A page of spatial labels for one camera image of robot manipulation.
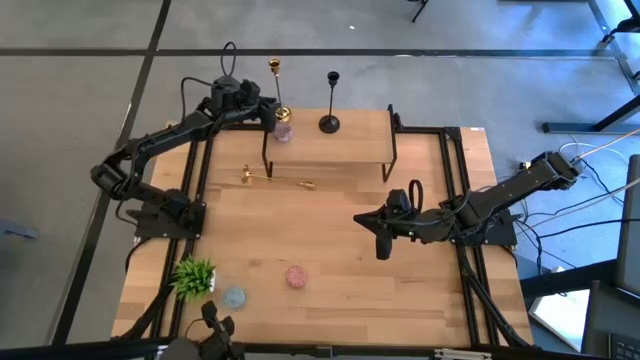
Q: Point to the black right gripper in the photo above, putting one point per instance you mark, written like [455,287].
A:
[420,225]

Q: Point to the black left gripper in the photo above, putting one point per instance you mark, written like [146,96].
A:
[235,100]

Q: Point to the gold candlestick holder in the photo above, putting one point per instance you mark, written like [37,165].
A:
[283,114]
[245,175]

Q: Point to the pink patterned candle tin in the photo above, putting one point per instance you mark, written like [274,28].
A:
[296,276]

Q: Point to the black candlestick holder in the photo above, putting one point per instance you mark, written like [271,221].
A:
[329,124]

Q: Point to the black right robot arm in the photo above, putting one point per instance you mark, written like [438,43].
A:
[520,182]

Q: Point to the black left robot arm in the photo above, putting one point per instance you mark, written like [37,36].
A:
[150,142]

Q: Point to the wooden shelf with black legs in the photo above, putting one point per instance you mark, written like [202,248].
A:
[350,140]

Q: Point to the black rig crossbar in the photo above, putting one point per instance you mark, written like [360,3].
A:
[380,351]

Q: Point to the green plant in white pot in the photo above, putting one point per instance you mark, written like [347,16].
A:
[192,277]

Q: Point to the black chair leg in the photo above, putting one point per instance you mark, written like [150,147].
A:
[420,10]

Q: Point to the white flat panel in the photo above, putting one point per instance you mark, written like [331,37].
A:
[560,315]

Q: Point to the black desk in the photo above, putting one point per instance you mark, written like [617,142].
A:
[600,320]

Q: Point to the grey computer monitor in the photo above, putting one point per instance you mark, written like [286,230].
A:
[631,225]

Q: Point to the black keyboard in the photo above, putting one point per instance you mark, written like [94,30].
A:
[625,347]

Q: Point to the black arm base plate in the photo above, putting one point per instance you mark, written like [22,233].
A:
[500,235]
[150,227]

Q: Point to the silver metal bracket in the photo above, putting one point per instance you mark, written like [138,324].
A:
[462,353]

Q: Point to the black neighbouring table frame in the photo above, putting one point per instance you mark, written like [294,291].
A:
[570,128]

